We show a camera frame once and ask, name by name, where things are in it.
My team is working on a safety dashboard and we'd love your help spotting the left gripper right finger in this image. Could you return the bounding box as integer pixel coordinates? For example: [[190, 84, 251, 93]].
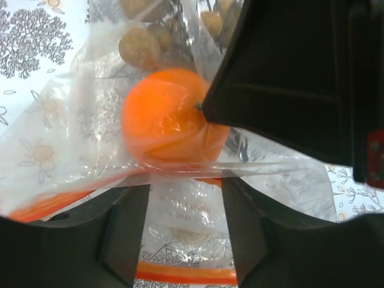
[[222, 178, 383, 287]]

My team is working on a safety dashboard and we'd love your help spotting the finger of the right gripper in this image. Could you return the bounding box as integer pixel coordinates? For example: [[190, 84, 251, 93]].
[[202, 1, 383, 188]]

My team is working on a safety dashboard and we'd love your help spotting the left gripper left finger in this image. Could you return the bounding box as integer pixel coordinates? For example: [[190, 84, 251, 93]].
[[1, 185, 149, 287]]

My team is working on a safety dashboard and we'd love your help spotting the orange fake tangerine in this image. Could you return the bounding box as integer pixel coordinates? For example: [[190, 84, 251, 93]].
[[121, 68, 230, 166]]

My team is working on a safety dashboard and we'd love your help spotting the clear zip top bag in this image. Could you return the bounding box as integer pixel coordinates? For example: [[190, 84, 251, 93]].
[[1, 1, 336, 271]]

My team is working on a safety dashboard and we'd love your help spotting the brown fake longan cluster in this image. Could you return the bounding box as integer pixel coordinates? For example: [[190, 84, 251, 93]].
[[119, 1, 243, 76]]

